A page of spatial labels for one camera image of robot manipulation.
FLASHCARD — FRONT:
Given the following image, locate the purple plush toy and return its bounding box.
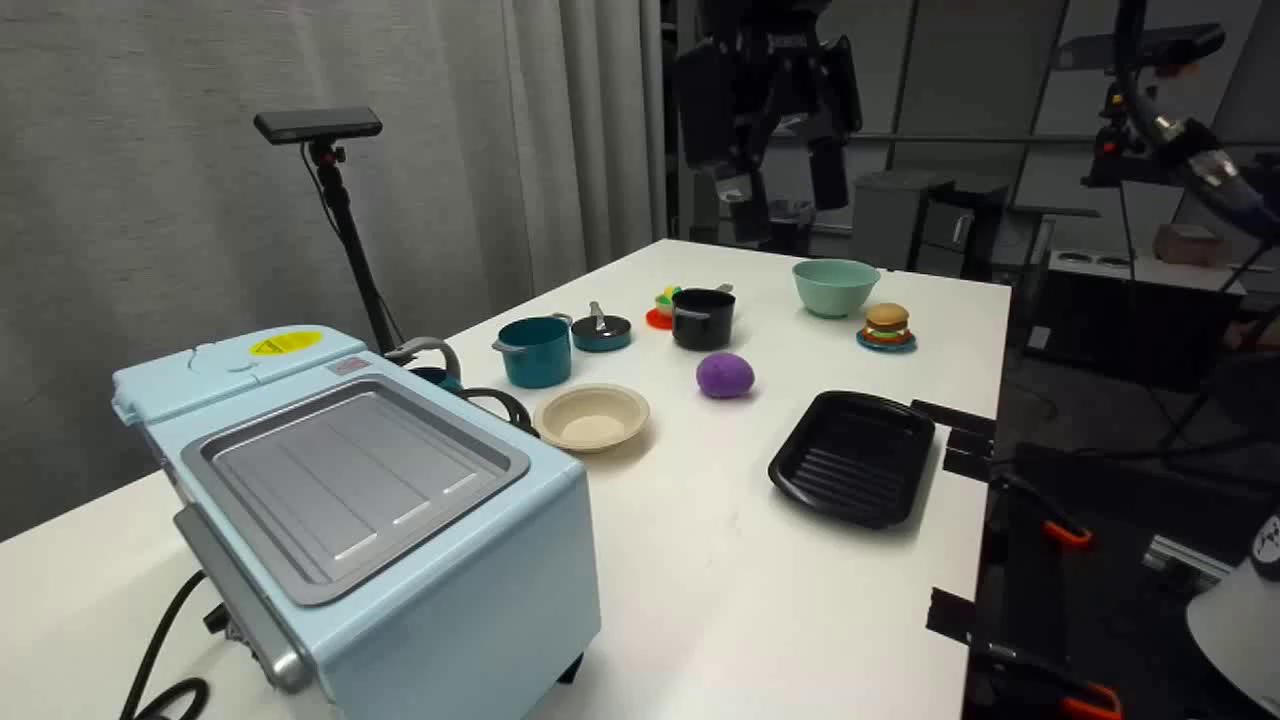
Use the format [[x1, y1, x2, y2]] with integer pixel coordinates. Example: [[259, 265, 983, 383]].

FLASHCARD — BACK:
[[692, 348, 760, 405]]

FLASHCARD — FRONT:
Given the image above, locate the green yellow toy vegetable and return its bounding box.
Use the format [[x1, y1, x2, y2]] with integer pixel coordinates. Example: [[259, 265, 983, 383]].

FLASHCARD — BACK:
[[646, 280, 683, 335]]

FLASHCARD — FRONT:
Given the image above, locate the black toy pot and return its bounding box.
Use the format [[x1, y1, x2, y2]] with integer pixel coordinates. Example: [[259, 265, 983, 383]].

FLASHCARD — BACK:
[[667, 282, 742, 356]]

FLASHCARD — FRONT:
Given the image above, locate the toy burger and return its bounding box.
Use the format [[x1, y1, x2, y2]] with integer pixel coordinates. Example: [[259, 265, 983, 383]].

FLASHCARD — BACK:
[[859, 299, 917, 343]]

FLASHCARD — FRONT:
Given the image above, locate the small teal pan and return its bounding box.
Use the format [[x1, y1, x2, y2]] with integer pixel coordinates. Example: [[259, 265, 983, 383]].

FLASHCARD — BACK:
[[571, 299, 642, 356]]

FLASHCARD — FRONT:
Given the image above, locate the small beige bowl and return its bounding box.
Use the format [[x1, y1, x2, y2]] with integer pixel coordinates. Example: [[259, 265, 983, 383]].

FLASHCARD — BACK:
[[538, 379, 657, 461]]

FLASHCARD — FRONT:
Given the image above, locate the teal mug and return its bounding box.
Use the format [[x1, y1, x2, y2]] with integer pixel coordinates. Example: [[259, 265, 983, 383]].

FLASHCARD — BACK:
[[492, 310, 575, 393]]

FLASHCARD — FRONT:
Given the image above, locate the mint green bowl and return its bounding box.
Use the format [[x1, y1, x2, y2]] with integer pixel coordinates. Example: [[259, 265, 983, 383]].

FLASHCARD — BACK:
[[787, 256, 884, 324]]

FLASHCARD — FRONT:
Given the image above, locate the black ridged tray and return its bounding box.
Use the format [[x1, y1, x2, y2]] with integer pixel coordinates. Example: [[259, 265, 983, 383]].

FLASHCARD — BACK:
[[766, 389, 940, 530]]

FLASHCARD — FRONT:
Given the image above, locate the small teal coaster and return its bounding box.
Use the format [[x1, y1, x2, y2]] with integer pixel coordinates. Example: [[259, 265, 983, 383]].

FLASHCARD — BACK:
[[856, 324, 920, 360]]

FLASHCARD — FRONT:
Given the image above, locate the grey background cabinet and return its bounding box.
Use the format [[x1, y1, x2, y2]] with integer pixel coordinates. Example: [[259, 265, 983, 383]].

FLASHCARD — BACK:
[[850, 168, 998, 275]]

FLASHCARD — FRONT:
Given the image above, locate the dark background equipment rack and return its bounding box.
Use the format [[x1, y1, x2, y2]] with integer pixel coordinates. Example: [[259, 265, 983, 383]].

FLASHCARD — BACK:
[[666, 0, 867, 215]]

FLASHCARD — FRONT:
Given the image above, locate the light blue toaster oven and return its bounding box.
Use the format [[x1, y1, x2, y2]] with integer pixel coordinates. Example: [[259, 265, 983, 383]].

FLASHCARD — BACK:
[[107, 319, 606, 720]]

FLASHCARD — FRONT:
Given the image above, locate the grey curtain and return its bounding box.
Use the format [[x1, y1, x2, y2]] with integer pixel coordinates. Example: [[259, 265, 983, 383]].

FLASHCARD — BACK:
[[0, 0, 671, 542]]

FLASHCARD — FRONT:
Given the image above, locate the pinkish background box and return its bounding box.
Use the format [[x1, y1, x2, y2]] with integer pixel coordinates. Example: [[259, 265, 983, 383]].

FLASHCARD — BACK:
[[1152, 221, 1226, 267]]

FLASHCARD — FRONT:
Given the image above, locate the black camera tripod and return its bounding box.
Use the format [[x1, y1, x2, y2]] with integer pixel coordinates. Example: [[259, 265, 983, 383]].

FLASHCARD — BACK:
[[306, 137, 403, 356]]

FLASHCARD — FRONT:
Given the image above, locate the black table edge bracket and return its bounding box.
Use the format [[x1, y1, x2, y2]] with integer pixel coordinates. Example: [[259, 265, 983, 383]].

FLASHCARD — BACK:
[[924, 583, 1002, 648], [913, 397, 1002, 483]]

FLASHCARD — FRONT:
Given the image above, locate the black stereo camera on tripod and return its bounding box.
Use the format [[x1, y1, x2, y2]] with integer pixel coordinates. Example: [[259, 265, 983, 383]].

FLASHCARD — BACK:
[[254, 105, 388, 149]]

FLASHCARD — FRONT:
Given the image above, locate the orange handled clamp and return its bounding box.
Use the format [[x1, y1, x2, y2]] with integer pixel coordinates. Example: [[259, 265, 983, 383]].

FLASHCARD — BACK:
[[978, 637, 1127, 720], [993, 462, 1099, 555]]

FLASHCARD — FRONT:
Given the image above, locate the black toaster power cable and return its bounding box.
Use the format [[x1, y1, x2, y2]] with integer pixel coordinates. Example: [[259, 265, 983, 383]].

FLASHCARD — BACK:
[[118, 567, 217, 720]]

